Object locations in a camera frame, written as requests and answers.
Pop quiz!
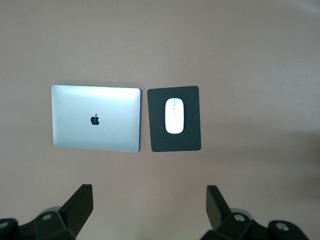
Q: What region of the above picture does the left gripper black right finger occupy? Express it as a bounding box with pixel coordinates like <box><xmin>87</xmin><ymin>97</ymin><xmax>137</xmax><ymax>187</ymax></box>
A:
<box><xmin>199</xmin><ymin>185</ymin><xmax>309</xmax><ymax>240</ymax></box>

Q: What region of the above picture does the silver closed laptop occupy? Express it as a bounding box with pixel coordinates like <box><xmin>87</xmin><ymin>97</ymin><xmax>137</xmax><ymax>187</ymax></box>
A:
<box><xmin>51</xmin><ymin>84</ymin><xmax>142</xmax><ymax>154</ymax></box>

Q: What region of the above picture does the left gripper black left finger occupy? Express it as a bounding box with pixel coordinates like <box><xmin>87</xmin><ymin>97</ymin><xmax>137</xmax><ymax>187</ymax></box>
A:
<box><xmin>0</xmin><ymin>184</ymin><xmax>94</xmax><ymax>240</ymax></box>

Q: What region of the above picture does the black mouse pad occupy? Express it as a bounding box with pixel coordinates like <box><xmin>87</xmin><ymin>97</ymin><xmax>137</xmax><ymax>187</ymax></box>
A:
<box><xmin>146</xmin><ymin>85</ymin><xmax>203</xmax><ymax>153</ymax></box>

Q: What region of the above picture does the white computer mouse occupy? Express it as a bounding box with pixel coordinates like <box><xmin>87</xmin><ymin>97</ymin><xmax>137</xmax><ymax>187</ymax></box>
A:
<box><xmin>164</xmin><ymin>97</ymin><xmax>186</xmax><ymax>135</ymax></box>

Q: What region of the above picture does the brown table cover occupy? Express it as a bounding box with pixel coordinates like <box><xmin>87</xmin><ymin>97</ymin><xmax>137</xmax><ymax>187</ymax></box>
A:
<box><xmin>0</xmin><ymin>0</ymin><xmax>320</xmax><ymax>240</ymax></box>

